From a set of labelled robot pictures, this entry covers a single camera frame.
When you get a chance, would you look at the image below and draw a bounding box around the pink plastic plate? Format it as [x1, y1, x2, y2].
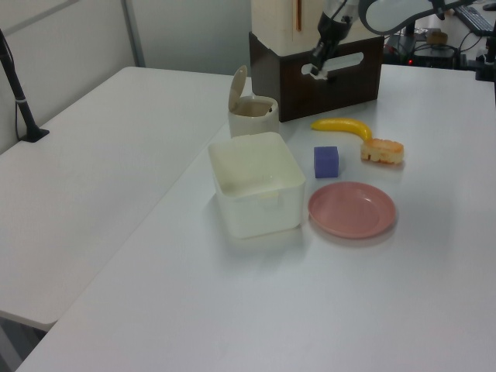
[308, 181, 398, 239]

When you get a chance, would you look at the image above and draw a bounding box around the beige trash can lid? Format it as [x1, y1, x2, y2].
[228, 64, 248, 114]

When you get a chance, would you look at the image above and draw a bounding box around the black pole with clamp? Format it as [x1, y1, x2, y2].
[0, 27, 50, 143]

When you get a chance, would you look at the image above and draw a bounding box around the grey partition post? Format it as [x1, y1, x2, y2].
[119, 0, 147, 69]

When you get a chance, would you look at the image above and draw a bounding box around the black computer keyboard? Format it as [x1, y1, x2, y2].
[453, 4, 494, 33]

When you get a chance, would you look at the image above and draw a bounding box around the yellow banana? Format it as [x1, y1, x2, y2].
[310, 117, 374, 141]

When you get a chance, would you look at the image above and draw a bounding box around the black electronics box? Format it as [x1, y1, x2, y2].
[410, 45, 459, 67]

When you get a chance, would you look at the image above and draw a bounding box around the cream plastic storage box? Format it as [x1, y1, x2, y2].
[208, 131, 306, 239]

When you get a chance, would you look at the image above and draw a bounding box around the white appliance with handle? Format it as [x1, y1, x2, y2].
[249, 30, 384, 123]

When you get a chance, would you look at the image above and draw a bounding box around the cream white appliance box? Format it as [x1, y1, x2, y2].
[251, 0, 385, 54]

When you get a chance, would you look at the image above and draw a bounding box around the purple cube block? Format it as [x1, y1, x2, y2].
[312, 146, 340, 180]

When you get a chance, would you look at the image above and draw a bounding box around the black stand at table edge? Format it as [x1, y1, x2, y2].
[474, 33, 496, 81]

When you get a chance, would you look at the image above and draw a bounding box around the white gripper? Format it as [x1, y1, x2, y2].
[309, 8, 354, 79]

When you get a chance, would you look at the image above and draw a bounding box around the beige desktop trash can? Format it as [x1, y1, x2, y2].
[227, 95, 281, 139]

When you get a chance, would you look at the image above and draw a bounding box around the toasted bread roll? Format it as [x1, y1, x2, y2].
[359, 137, 405, 164]

